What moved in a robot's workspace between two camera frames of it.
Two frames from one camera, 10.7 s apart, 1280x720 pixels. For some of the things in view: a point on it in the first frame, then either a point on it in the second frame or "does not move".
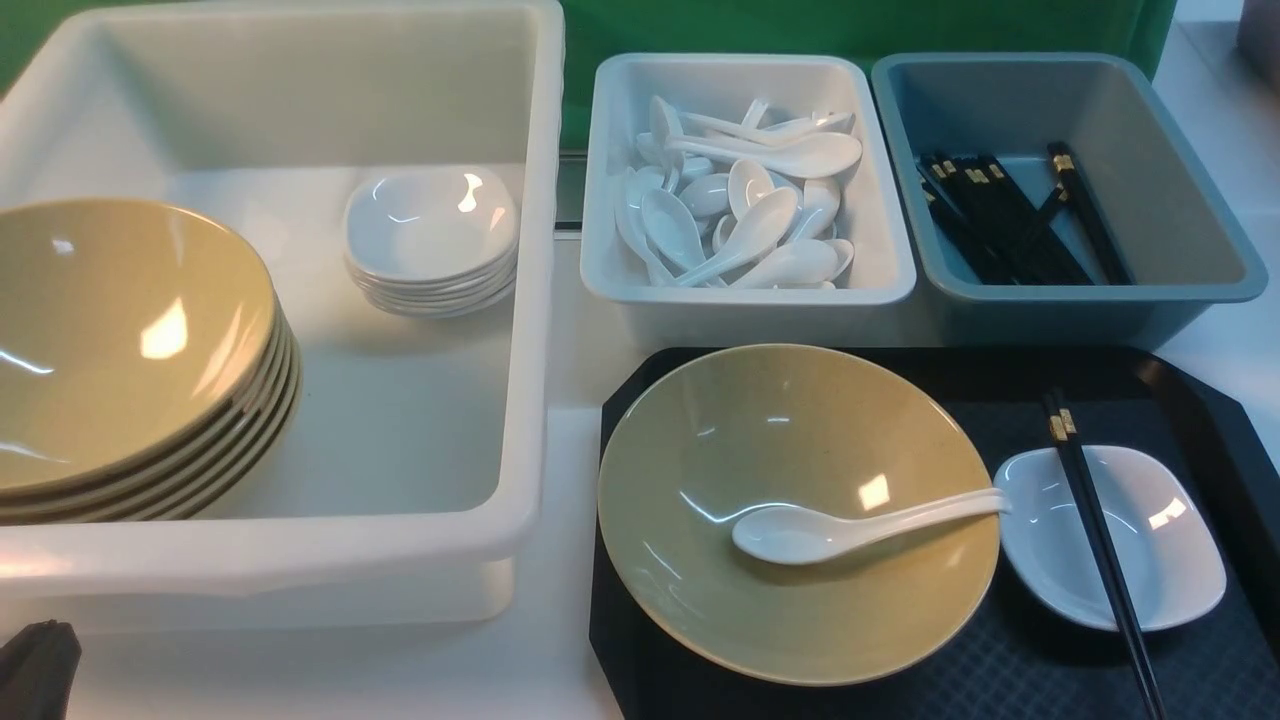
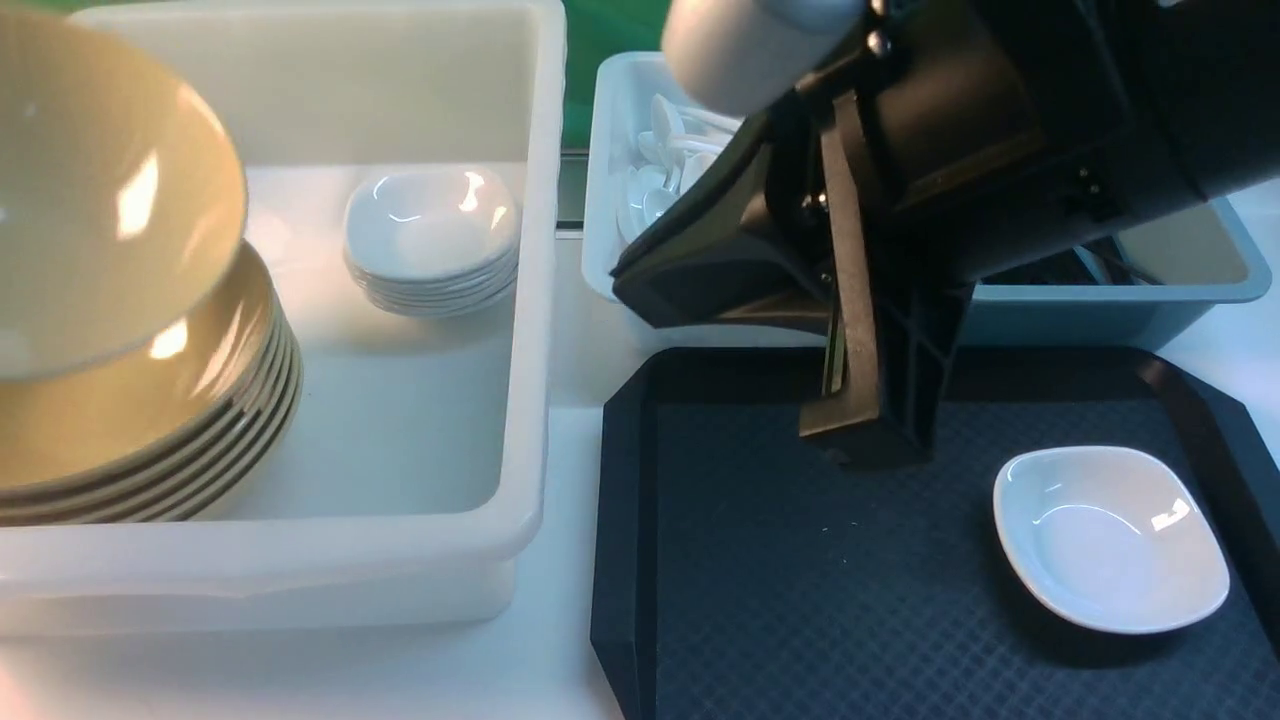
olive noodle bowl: (798, 428) to (123, 204)
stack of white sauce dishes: (432, 241) does not move
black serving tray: (1018, 651) does not move
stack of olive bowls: (149, 369) does not move
